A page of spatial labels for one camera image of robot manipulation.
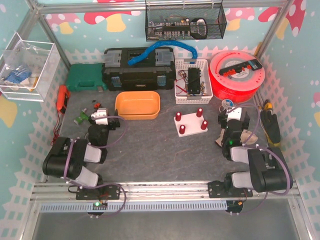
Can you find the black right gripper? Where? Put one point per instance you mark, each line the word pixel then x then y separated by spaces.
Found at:
pixel 222 120

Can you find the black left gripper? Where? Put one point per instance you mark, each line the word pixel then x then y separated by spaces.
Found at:
pixel 112 122

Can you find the beige work glove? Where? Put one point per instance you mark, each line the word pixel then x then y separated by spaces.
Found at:
pixel 244 136

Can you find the large red spring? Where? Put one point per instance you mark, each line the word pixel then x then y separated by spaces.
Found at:
pixel 182 129
pixel 178 116
pixel 204 125
pixel 199 112

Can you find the white peg board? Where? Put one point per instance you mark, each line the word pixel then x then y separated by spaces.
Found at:
pixel 192 124

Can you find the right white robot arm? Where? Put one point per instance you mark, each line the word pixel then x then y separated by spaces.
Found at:
pixel 268 171

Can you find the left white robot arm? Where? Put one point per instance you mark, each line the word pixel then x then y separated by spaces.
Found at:
pixel 67 158

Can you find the green circuit board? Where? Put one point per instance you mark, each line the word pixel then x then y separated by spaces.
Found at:
pixel 82 117

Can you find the small solder spool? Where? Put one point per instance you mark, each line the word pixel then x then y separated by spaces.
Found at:
pixel 225 105

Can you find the black yellow work glove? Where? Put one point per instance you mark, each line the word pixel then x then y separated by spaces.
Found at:
pixel 271 128

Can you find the yellow black screwdriver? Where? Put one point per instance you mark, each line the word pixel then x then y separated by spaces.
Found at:
pixel 266 106

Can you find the orange plastic tray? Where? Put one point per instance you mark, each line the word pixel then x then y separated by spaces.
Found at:
pixel 138 105

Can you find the orange multimeter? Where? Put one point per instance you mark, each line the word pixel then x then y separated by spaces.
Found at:
pixel 62 99

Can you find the red filament spool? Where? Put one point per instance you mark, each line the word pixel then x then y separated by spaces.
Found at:
pixel 235 75

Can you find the green plastic tool case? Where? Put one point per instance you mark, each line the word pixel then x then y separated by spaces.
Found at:
pixel 85 77

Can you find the white slotted basket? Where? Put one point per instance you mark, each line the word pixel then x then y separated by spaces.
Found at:
pixel 180 84

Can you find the black module in basket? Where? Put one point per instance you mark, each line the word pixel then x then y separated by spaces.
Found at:
pixel 193 82

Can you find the black plastic toolbox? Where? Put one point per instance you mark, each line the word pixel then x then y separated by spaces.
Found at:
pixel 156 72

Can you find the clear acrylic box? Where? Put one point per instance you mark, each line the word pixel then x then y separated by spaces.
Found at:
pixel 42 58

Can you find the blue white gloves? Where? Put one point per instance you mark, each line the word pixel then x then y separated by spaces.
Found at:
pixel 19 76

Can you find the orange handled pliers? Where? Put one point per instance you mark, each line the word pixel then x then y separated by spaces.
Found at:
pixel 96 104

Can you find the grey slotted cable duct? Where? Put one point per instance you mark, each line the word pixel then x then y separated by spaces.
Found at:
pixel 131 206

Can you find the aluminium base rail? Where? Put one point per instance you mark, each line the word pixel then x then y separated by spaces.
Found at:
pixel 154 191

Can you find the black wire mesh basket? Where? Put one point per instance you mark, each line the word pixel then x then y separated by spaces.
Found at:
pixel 184 20

